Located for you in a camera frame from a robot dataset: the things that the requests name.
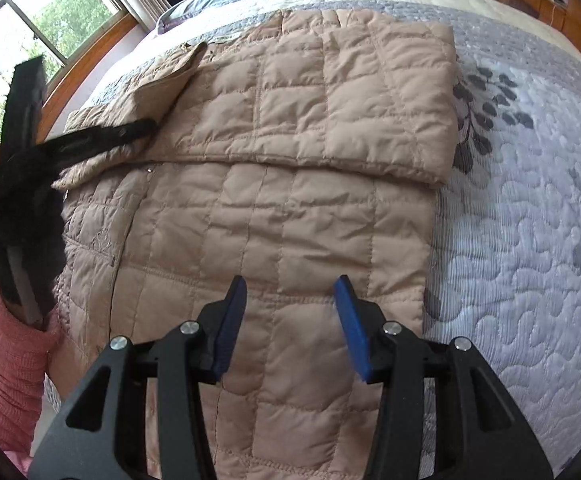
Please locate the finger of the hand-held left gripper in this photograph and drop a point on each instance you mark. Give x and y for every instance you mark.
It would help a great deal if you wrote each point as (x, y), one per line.
(125, 129)
(105, 152)

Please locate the wooden framed window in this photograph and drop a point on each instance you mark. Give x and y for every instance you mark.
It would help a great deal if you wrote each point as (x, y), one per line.
(45, 15)

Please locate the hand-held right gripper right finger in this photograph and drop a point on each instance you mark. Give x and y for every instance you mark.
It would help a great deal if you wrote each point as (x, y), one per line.
(353, 330)

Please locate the grey floral bed quilt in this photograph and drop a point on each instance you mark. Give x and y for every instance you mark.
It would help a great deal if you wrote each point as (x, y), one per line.
(520, 260)

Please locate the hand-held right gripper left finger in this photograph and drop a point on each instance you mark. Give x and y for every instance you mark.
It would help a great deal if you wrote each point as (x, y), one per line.
(231, 327)

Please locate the person's left forearm pink sleeve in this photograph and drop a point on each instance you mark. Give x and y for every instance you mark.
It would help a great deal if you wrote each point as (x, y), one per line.
(8, 375)

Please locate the beige quilted jacket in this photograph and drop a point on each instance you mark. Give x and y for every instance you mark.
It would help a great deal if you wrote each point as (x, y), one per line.
(280, 140)

